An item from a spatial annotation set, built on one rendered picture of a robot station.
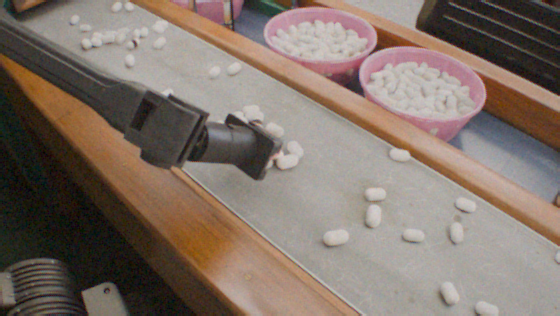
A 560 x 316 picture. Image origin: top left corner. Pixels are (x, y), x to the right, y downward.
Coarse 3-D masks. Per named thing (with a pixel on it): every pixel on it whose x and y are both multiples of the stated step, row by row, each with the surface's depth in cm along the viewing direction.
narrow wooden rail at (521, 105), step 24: (288, 0) 126; (312, 0) 119; (336, 0) 119; (384, 24) 109; (384, 48) 110; (432, 48) 101; (480, 72) 94; (504, 72) 94; (504, 96) 93; (528, 96) 88; (552, 96) 88; (504, 120) 96; (528, 120) 91; (552, 120) 87; (552, 144) 89
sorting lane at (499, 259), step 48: (96, 0) 127; (96, 48) 106; (144, 48) 105; (192, 48) 105; (192, 96) 91; (240, 96) 91; (288, 96) 91; (336, 144) 81; (384, 144) 81; (240, 192) 72; (288, 192) 72; (336, 192) 72; (432, 192) 72; (288, 240) 66; (384, 240) 66; (432, 240) 65; (480, 240) 65; (528, 240) 65; (336, 288) 60; (384, 288) 60; (432, 288) 60; (480, 288) 59; (528, 288) 59
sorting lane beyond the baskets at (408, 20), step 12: (348, 0) 124; (360, 0) 125; (384, 0) 125; (396, 0) 125; (408, 0) 126; (420, 0) 126; (372, 12) 119; (384, 12) 119; (396, 12) 119; (408, 12) 120; (408, 24) 114; (456, 48) 106; (480, 60) 102
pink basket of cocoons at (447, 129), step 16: (400, 48) 100; (416, 48) 100; (368, 64) 96; (384, 64) 100; (432, 64) 100; (448, 64) 98; (368, 80) 97; (464, 80) 95; (480, 80) 91; (368, 96) 90; (480, 96) 89; (400, 112) 83; (432, 128) 84; (448, 128) 85
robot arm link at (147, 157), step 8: (168, 96) 53; (176, 96) 54; (184, 104) 53; (192, 104) 56; (200, 112) 55; (200, 120) 56; (200, 128) 56; (192, 136) 56; (192, 144) 57; (144, 152) 53; (184, 152) 57; (144, 160) 53; (152, 160) 53; (160, 160) 54; (184, 160) 57; (168, 168) 55
